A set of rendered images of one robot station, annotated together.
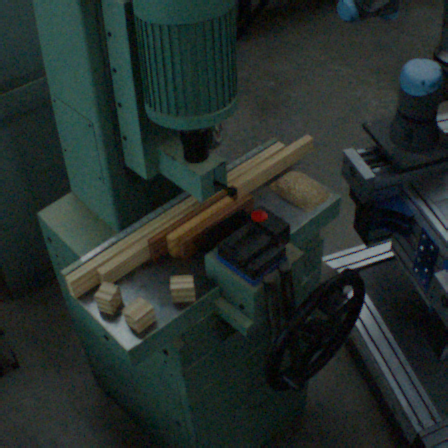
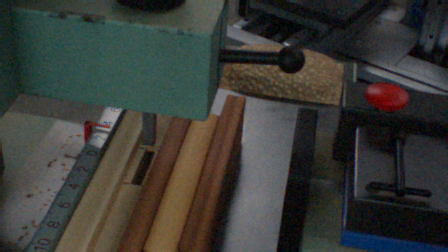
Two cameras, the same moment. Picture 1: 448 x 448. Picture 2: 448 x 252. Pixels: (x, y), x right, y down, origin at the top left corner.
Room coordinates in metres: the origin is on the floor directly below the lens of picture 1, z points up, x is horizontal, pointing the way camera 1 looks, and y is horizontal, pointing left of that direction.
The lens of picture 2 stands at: (0.67, 0.31, 1.28)
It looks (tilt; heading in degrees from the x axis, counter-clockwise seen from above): 35 degrees down; 317
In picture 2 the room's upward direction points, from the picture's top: 5 degrees clockwise
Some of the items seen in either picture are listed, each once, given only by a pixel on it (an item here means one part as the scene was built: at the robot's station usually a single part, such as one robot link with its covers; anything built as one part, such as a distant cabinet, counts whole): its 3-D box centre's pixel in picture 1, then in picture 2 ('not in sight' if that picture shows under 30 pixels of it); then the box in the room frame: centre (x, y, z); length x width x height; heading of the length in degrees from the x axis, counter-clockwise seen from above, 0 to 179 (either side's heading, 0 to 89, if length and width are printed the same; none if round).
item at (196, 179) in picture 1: (192, 168); (124, 50); (1.06, 0.06, 1.03); 0.14 x 0.07 x 0.09; 40
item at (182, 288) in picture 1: (182, 288); not in sight; (0.83, 0.09, 0.92); 0.04 x 0.03 x 0.04; 91
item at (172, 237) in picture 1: (201, 226); (184, 199); (0.99, 0.05, 0.93); 0.17 x 0.02 x 0.05; 130
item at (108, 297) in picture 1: (108, 298); not in sight; (0.81, 0.23, 0.92); 0.04 x 0.03 x 0.04; 156
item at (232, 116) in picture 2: (217, 225); (215, 184); (0.99, 0.01, 0.92); 0.20 x 0.02 x 0.05; 130
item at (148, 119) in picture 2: not in sight; (149, 116); (1.04, 0.05, 0.97); 0.01 x 0.01 x 0.05; 40
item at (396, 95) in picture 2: (259, 216); (386, 96); (0.91, -0.07, 1.02); 0.03 x 0.03 x 0.01
